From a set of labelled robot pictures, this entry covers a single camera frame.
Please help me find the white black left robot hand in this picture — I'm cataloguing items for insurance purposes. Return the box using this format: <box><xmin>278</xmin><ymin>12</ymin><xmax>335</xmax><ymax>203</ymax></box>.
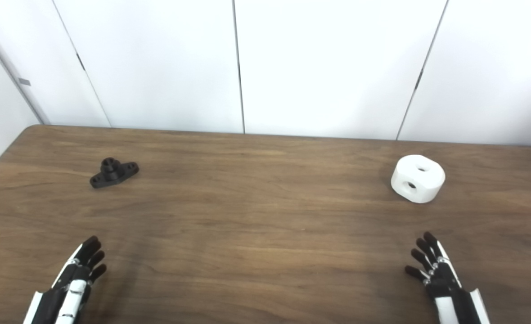
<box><xmin>22</xmin><ymin>236</ymin><xmax>108</xmax><ymax>324</ymax></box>

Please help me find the black flanged holder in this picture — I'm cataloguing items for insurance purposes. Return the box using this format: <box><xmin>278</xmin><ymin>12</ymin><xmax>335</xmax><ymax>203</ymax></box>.
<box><xmin>90</xmin><ymin>157</ymin><xmax>140</xmax><ymax>189</ymax></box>

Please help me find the round white piece with holes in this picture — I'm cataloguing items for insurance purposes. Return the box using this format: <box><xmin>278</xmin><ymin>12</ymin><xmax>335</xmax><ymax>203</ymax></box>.
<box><xmin>391</xmin><ymin>154</ymin><xmax>446</xmax><ymax>204</ymax></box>

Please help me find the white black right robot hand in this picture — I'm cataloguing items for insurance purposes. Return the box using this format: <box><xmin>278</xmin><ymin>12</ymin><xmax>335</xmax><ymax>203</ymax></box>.
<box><xmin>404</xmin><ymin>232</ymin><xmax>491</xmax><ymax>324</ymax></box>

